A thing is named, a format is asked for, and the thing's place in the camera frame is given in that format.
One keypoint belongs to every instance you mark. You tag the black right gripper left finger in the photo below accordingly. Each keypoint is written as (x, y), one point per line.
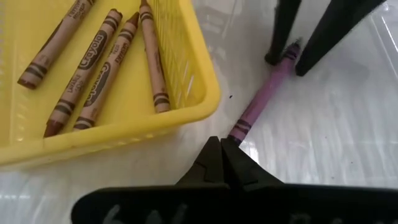
(186, 202)

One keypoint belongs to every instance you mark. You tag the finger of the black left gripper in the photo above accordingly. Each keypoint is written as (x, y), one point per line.
(329, 34)
(283, 31)

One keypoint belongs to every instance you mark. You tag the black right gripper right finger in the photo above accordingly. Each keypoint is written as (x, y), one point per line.
(280, 205)

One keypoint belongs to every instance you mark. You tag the purple crayon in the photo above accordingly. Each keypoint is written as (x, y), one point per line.
(264, 93)

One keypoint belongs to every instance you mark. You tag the yellow plastic basket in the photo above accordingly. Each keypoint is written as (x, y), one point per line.
(31, 118)

